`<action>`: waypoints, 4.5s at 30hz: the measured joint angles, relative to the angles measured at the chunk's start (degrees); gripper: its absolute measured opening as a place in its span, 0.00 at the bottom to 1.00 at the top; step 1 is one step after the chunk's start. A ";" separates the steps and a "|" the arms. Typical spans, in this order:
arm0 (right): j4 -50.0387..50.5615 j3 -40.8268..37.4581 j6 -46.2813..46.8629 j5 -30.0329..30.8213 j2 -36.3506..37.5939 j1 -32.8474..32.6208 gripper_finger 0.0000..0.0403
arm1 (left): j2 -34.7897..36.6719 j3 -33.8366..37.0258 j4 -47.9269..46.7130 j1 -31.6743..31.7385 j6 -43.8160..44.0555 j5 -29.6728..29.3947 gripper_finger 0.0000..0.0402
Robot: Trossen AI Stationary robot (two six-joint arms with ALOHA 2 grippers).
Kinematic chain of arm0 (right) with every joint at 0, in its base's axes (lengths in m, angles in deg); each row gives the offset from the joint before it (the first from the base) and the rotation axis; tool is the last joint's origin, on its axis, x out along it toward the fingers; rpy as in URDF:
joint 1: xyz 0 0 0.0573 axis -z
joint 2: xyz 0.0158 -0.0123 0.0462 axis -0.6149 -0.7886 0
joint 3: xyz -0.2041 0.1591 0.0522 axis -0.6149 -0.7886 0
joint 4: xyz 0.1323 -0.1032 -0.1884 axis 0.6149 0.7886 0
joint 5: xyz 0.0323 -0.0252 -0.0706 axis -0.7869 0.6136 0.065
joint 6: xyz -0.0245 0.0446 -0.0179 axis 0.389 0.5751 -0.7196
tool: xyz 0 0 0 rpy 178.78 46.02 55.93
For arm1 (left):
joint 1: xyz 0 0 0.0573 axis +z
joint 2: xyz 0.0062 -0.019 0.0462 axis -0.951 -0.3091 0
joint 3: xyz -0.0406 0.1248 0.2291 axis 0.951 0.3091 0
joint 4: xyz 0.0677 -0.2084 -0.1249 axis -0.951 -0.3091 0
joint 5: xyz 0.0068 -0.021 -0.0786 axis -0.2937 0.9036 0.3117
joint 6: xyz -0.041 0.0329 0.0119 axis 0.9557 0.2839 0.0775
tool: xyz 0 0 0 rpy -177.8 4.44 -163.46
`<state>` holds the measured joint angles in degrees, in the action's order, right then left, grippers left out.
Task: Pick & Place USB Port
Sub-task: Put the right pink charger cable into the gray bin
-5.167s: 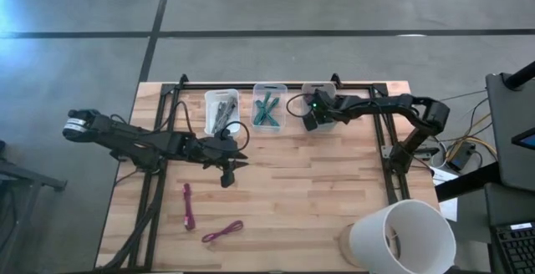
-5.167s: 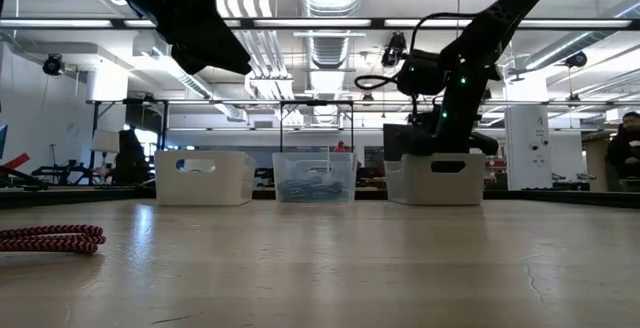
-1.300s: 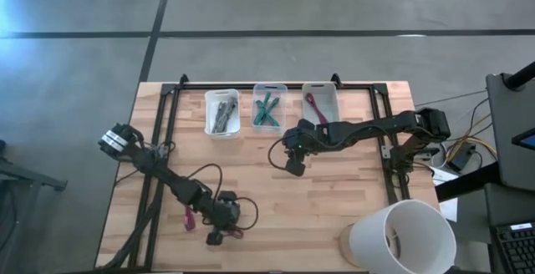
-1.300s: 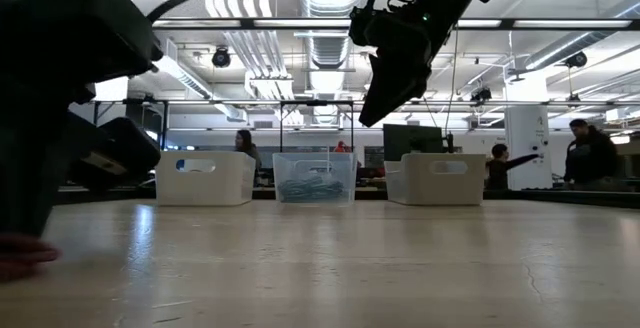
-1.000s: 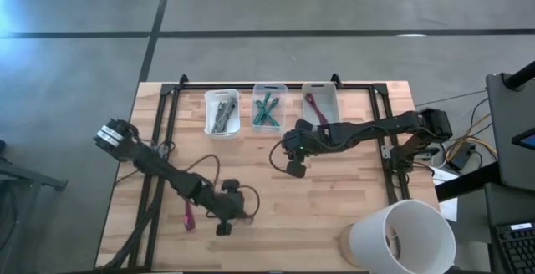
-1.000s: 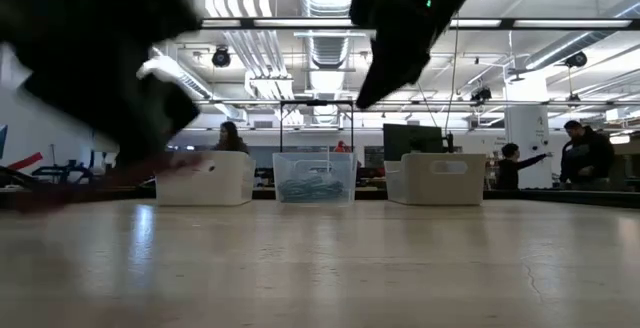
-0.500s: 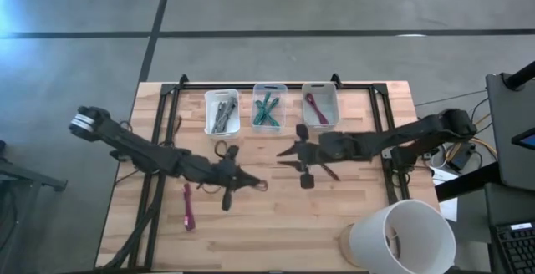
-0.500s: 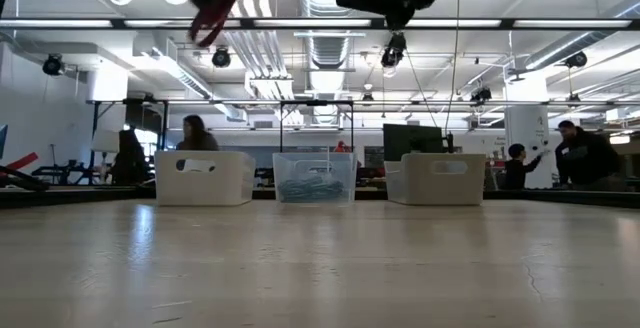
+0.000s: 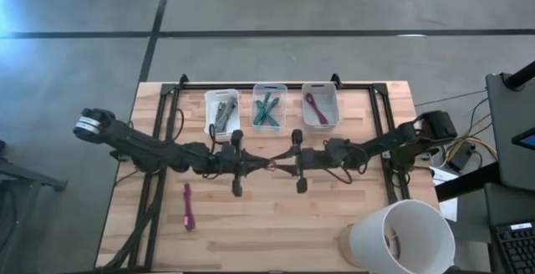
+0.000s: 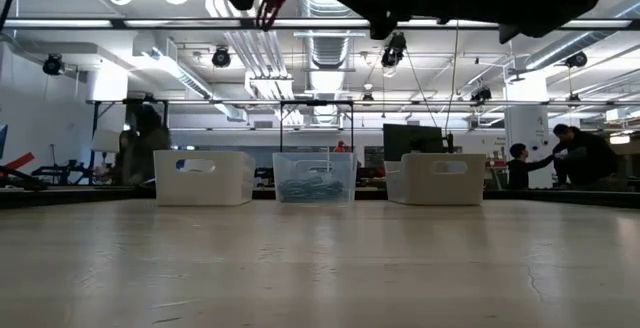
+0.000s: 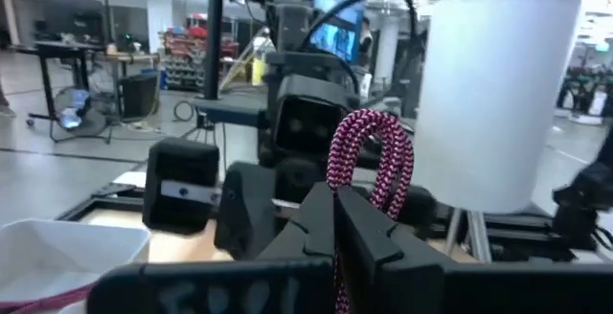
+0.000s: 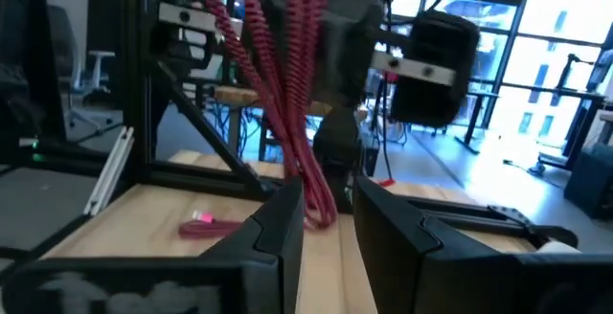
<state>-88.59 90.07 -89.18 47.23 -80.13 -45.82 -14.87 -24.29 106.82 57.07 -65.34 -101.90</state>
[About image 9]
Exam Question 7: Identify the magenta utensils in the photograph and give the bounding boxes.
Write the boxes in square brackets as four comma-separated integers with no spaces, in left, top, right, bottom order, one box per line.
[304,92,330,126]

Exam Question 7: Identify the black-white braided USB cable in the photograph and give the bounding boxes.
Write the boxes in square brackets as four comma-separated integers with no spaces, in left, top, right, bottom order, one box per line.
[217,106,233,133]
[220,95,239,124]
[213,101,226,134]

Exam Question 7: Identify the magenta utensil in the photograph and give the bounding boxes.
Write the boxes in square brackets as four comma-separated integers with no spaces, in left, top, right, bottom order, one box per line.
[181,182,196,232]

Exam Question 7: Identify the grey-white plastic bin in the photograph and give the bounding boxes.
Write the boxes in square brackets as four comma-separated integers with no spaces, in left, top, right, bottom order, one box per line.
[301,82,341,132]

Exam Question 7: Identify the black pole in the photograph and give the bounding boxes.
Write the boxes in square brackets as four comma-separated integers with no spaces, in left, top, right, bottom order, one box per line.
[502,59,535,92]

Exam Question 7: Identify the teal braided USB cable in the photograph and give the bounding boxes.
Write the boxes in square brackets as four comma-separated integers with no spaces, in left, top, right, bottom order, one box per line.
[255,91,272,125]
[261,97,281,124]

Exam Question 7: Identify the tablet screen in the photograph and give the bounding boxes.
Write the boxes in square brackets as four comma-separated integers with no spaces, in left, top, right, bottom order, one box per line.
[511,127,535,151]

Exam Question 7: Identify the round wooden base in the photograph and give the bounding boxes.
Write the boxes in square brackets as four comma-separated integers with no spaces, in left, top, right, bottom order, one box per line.
[337,222,361,268]

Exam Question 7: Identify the green utensils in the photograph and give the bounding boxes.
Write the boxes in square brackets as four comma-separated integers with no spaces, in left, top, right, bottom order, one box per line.
[253,99,281,127]

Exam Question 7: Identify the black desk beam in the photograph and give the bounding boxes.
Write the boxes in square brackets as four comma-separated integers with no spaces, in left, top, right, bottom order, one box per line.
[434,162,502,203]

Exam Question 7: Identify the black keyboard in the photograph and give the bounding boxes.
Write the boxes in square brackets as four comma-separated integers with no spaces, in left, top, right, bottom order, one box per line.
[489,221,535,274]

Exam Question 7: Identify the black power box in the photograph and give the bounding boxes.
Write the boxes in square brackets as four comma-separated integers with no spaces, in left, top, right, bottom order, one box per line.
[445,141,476,173]

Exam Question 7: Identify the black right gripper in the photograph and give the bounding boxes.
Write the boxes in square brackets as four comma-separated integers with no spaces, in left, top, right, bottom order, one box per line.
[272,129,331,195]

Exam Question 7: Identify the white plastic bin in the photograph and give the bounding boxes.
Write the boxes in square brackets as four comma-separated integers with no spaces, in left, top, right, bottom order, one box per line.
[203,89,242,140]

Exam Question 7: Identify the yellow floor wires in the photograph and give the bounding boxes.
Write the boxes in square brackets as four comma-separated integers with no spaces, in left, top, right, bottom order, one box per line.
[445,113,498,162]

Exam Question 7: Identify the black aluminium table frame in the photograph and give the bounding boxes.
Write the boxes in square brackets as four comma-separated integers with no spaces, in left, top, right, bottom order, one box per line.
[125,72,411,271]

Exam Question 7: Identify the clear plastic bin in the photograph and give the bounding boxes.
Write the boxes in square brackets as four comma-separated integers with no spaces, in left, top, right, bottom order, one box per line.
[249,83,288,133]

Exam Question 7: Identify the white paper sheet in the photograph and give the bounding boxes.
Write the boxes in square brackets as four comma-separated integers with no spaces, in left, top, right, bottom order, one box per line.
[429,166,460,223]

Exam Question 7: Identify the black metal stand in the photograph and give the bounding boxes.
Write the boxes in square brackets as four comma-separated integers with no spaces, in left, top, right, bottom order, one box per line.
[0,140,69,274]

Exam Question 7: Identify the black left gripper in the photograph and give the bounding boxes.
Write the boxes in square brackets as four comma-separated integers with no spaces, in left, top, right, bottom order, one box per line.
[208,129,272,198]

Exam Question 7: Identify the grey desk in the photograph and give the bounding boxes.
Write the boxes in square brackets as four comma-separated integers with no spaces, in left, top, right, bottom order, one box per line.
[484,72,535,192]

